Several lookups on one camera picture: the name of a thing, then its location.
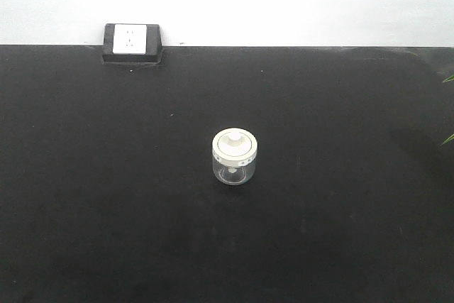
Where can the glass jar with white lid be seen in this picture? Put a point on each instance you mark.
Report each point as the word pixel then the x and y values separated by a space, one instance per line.
pixel 234 152

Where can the white socket in black housing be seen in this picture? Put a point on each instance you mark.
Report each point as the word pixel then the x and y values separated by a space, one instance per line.
pixel 126 43

